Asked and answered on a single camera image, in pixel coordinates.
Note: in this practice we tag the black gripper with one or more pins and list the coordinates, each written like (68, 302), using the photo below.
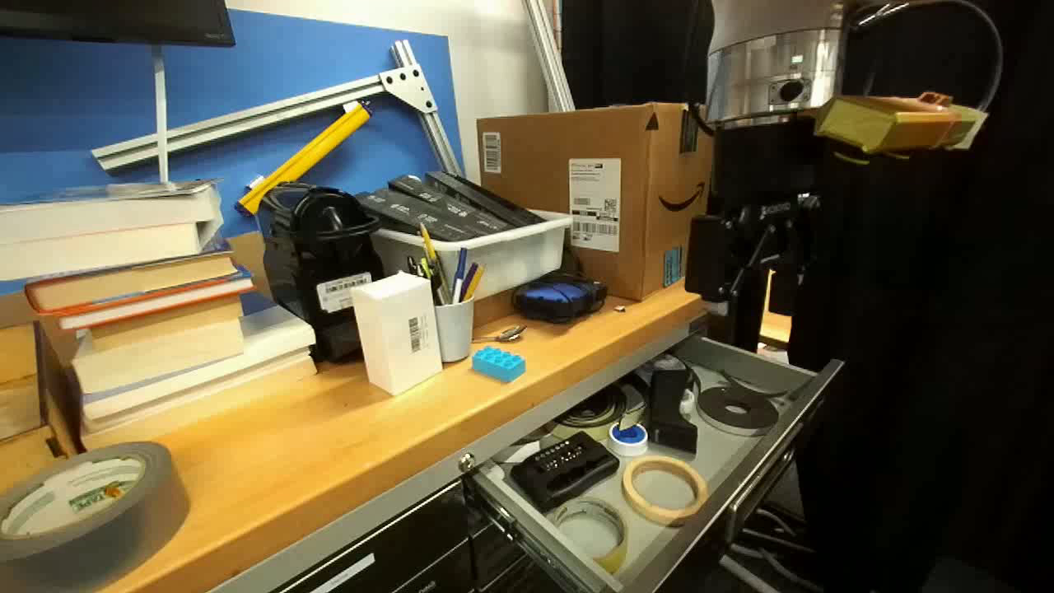
(759, 234)

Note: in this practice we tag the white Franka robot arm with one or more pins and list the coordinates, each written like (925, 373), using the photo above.
(769, 66)

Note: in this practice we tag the grey metal drawer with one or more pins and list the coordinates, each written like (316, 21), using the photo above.
(659, 516)

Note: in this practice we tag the blue lego brick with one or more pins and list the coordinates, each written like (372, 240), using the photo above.
(499, 363)

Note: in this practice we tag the black drawer cabinet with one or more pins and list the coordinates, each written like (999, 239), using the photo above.
(418, 549)

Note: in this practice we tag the black tape roll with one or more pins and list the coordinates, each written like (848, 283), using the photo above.
(738, 410)

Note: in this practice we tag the black block tool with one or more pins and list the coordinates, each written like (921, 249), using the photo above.
(669, 406)

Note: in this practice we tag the black curtain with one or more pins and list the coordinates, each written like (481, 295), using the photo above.
(932, 331)

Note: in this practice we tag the brown cardboard shipping box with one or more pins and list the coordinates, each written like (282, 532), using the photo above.
(614, 198)

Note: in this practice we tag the blue and white tape roll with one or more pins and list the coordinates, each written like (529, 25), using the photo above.
(626, 438)

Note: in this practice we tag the dark tape roll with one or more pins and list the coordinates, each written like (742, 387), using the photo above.
(595, 410)

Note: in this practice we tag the blue and black tool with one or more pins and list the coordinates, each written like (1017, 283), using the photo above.
(562, 298)

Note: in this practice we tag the yellow foam pad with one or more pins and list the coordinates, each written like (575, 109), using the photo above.
(894, 124)

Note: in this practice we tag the small metal clip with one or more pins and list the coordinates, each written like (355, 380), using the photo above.
(509, 335)

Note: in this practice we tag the black bit case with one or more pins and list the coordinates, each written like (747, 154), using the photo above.
(562, 467)

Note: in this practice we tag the white plastic bin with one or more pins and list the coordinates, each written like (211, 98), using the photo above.
(504, 259)

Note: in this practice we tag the clear tape roll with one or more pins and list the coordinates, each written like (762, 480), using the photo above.
(569, 538)

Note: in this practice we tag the long black flat box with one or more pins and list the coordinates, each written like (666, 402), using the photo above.
(481, 198)
(401, 213)
(438, 202)

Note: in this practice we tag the blue pen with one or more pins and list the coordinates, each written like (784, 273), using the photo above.
(464, 270)

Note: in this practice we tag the white pen cup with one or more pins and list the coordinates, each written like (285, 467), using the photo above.
(456, 331)

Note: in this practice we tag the aluminium bar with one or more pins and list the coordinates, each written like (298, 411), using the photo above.
(548, 55)

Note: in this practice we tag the yellow pencil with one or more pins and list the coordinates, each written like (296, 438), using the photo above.
(431, 259)

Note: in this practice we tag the small white box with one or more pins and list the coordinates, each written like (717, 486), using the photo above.
(396, 335)

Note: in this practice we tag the black coffee machine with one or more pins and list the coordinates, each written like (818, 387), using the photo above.
(316, 264)

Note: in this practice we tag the yellow spirit level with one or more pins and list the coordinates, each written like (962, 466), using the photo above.
(309, 154)

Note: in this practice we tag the stack of books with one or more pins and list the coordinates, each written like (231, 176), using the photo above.
(199, 380)

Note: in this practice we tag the red edged book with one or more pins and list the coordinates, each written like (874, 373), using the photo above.
(165, 304)

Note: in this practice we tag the beige thick book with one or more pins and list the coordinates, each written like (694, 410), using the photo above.
(161, 347)

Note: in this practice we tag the brown cover book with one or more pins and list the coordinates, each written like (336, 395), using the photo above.
(134, 282)

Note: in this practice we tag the white monitor pole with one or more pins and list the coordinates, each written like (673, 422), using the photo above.
(164, 109)

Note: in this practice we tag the thick white book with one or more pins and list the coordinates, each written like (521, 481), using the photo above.
(102, 232)

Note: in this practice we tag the black monitor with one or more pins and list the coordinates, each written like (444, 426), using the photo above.
(109, 21)

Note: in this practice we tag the blue pin board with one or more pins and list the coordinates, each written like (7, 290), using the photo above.
(68, 109)

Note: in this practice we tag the small brown cardboard box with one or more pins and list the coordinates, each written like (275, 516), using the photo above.
(18, 373)

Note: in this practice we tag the aluminium extrusion frame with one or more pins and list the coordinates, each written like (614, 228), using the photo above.
(265, 113)

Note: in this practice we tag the grey duct tape roll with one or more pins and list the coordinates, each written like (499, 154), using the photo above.
(93, 516)

